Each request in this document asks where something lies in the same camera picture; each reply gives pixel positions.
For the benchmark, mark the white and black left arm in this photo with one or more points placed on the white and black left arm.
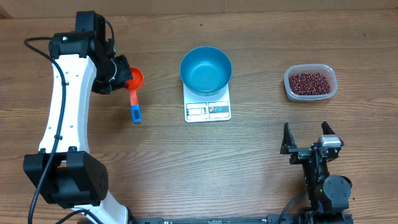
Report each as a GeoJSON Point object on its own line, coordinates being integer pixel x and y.
{"type": "Point", "coordinates": [63, 170]}

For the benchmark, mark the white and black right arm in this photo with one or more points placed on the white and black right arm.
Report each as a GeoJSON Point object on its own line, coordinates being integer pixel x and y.
{"type": "Point", "coordinates": [328, 195]}

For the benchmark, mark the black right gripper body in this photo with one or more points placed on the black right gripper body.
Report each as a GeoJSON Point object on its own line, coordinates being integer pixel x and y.
{"type": "Point", "coordinates": [304, 150]}

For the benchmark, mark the blue bowl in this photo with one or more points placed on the blue bowl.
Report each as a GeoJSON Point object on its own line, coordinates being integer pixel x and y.
{"type": "Point", "coordinates": [205, 70]}

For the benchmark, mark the red adzuki beans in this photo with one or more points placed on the red adzuki beans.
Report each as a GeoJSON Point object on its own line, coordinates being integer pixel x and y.
{"type": "Point", "coordinates": [309, 84]}

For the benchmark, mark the clear plastic food container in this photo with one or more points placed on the clear plastic food container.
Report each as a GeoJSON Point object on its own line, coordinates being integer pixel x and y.
{"type": "Point", "coordinates": [325, 70]}

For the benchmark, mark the white digital kitchen scale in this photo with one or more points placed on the white digital kitchen scale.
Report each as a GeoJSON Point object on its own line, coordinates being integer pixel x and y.
{"type": "Point", "coordinates": [200, 109]}

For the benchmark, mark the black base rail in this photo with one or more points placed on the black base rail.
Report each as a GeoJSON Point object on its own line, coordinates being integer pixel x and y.
{"type": "Point", "coordinates": [270, 219]}

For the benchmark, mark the red scoop with blue handle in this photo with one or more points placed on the red scoop with blue handle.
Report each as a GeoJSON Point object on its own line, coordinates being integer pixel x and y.
{"type": "Point", "coordinates": [133, 85]}

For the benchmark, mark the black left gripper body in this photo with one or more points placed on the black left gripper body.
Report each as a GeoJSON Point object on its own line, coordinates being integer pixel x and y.
{"type": "Point", "coordinates": [115, 76]}

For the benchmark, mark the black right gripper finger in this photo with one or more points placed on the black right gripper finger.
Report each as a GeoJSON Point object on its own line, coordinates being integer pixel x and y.
{"type": "Point", "coordinates": [288, 142]}
{"type": "Point", "coordinates": [326, 129]}

